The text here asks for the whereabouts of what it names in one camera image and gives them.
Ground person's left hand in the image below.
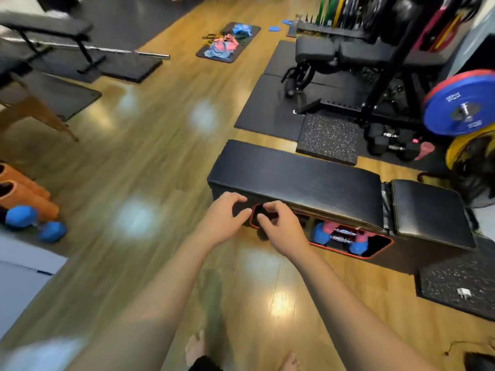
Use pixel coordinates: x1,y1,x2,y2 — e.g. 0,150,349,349
193,192,253,248

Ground person's right hand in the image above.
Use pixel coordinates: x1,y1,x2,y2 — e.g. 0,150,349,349
256,200,311,260

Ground person's left forearm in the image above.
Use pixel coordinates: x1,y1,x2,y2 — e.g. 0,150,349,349
66,230,223,371

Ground person's right forearm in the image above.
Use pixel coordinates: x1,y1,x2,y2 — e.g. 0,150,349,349
280,243,439,371

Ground black storage weight bench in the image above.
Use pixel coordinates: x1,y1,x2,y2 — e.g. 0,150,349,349
207,139,479,275

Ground pink dumbbell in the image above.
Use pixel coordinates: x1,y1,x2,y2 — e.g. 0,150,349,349
323,221,375,244

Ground speckled black rubber mat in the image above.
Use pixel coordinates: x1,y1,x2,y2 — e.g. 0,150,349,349
296,114,361,166
415,235,495,322

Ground black floor mat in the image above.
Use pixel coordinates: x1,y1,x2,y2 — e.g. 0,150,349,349
234,39,449,172
30,46,163,84
0,69,103,122

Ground black hex dumbbell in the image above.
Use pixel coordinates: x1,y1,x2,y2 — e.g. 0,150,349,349
387,129,422,162
365,123,405,157

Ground person's left foot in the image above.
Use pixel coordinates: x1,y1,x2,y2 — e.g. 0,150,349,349
184,330,209,368

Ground person's foot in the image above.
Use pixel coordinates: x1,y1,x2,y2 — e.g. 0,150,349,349
279,352,302,371
184,330,209,368

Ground person's right foot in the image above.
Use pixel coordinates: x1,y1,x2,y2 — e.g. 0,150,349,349
279,352,302,371

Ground black trouser leg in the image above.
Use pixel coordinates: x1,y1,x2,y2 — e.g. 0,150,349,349
188,355,224,371

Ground blue resistance bands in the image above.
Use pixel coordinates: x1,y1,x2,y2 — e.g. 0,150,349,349
203,46,234,61

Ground pink resistance bands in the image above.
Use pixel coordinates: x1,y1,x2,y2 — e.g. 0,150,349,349
211,34,240,54

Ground small black exercise mat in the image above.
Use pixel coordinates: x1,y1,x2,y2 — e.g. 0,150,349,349
196,22,261,64

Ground black adjustable gym bench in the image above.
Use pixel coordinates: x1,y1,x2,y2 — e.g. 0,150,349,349
282,35,438,101

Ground black power rack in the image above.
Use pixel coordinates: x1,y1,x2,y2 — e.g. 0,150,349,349
288,0,484,130

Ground orange foam roller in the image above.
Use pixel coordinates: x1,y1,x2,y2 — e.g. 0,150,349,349
0,180,60,222
0,163,52,200

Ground yellow weight plate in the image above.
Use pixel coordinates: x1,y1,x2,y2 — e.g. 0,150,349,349
445,123,495,170

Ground blue hex dumbbell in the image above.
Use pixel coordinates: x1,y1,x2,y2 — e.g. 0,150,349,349
5,205,68,244

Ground silver barbell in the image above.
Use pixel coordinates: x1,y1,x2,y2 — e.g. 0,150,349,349
0,36,171,60

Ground row of stored weight plates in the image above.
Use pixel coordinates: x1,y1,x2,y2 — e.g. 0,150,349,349
315,0,387,33

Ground blue weight plate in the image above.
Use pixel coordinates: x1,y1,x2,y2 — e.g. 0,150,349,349
423,74,495,137

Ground white board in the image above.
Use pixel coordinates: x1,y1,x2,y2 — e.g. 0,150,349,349
0,233,69,340

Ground brown wooden stool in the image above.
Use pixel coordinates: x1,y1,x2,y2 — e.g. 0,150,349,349
0,60,80,143

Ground red weight plate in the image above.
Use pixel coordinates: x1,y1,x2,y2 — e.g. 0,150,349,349
423,69,495,106

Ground white shirt sleeve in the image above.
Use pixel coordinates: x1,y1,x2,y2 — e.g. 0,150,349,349
0,337,87,371

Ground black flat bench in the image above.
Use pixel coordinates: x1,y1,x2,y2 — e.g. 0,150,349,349
0,11,107,74

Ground black cable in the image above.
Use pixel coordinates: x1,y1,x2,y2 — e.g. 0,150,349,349
443,339,495,358

